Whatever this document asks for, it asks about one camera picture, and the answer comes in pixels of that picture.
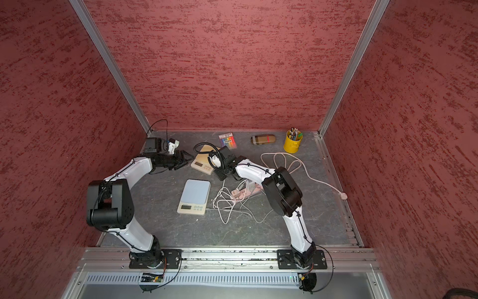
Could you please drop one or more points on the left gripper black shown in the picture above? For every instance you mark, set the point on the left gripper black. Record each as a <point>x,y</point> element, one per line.
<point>182,157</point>

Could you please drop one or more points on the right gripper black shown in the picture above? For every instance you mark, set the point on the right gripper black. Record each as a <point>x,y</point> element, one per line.
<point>222,177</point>

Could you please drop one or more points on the beige kitchen scale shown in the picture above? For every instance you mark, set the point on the beige kitchen scale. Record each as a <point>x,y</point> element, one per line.
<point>200,162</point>

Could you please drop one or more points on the white charger adapter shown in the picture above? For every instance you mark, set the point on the white charger adapter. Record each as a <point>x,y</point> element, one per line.
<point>249,186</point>

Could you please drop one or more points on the pink power strip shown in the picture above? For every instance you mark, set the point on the pink power strip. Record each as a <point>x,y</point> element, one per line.
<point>258,189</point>

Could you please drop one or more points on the blue top kitchen scale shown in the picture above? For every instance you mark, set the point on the blue top kitchen scale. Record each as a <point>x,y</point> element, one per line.
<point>193,200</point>

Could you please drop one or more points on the pink charger adapter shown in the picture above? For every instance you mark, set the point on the pink charger adapter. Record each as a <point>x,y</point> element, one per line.
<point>238,194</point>

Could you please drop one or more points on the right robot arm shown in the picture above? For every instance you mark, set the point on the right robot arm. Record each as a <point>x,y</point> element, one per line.
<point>282,193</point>

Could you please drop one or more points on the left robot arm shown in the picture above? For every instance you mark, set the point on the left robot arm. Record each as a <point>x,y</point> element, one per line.
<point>110,206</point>

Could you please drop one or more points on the colourful highlighter pack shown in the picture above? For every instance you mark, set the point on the colourful highlighter pack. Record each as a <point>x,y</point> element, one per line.
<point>228,140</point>

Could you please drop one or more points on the brown pencil case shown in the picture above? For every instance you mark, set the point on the brown pencil case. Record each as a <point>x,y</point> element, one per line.
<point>263,139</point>

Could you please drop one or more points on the yellow pen cup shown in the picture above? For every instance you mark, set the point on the yellow pen cup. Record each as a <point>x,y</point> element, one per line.
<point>293,140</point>

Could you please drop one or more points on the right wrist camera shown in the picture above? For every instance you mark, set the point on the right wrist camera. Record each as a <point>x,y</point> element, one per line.
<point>214,160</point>

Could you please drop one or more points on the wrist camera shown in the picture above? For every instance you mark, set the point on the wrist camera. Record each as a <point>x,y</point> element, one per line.
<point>173,144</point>
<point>214,160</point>

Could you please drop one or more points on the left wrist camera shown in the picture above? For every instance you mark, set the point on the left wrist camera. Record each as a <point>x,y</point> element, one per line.
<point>173,144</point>

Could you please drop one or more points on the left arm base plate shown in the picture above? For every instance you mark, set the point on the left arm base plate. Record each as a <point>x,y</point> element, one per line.
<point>156,260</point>

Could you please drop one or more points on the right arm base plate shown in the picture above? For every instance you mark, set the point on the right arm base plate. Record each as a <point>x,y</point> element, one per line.
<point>291,259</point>

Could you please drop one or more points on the aluminium front rail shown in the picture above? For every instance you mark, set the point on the aluminium front rail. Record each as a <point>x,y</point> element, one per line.
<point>235,259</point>

